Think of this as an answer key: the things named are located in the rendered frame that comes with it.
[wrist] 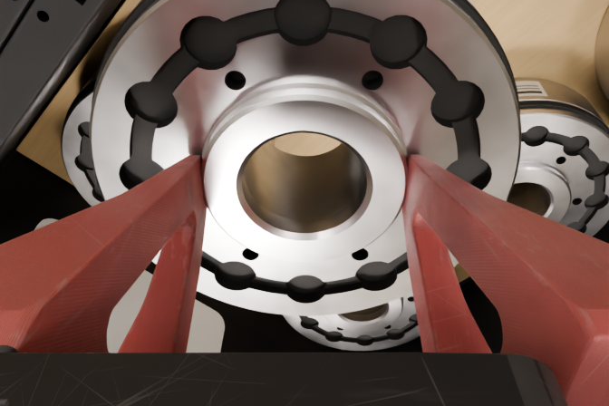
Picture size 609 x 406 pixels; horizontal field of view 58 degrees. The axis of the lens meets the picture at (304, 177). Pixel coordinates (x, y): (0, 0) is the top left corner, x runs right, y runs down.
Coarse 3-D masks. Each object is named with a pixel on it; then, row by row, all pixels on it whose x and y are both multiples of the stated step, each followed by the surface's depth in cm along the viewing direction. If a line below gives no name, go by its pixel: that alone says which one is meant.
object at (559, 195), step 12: (528, 168) 26; (540, 168) 26; (552, 168) 26; (516, 180) 26; (528, 180) 26; (540, 180) 26; (552, 180) 26; (564, 180) 26; (552, 192) 26; (564, 192) 26; (552, 204) 27; (564, 204) 27; (552, 216) 27; (564, 216) 27
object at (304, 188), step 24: (264, 144) 16; (264, 168) 15; (288, 168) 16; (312, 168) 16; (336, 168) 15; (360, 168) 14; (264, 192) 14; (288, 192) 15; (312, 192) 15; (336, 192) 15; (288, 216) 14; (312, 216) 14
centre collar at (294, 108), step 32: (256, 96) 12; (288, 96) 11; (320, 96) 11; (352, 96) 12; (224, 128) 12; (256, 128) 12; (288, 128) 12; (320, 128) 12; (352, 128) 12; (384, 128) 12; (224, 160) 12; (384, 160) 12; (224, 192) 13; (384, 192) 13; (224, 224) 13; (256, 224) 13; (288, 224) 14; (320, 224) 14; (352, 224) 13; (384, 224) 13; (288, 256) 14; (320, 256) 14
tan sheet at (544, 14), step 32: (128, 0) 25; (480, 0) 25; (512, 0) 24; (544, 0) 24; (576, 0) 24; (608, 0) 24; (512, 32) 25; (544, 32) 25; (576, 32) 25; (96, 64) 27; (512, 64) 26; (544, 64) 26; (576, 64) 26; (64, 96) 29; (32, 128) 30
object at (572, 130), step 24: (528, 120) 25; (552, 120) 24; (576, 120) 24; (528, 144) 26; (552, 144) 25; (576, 144) 26; (600, 144) 25; (576, 168) 26; (600, 168) 26; (576, 192) 27; (600, 192) 27; (576, 216) 28; (600, 216) 28
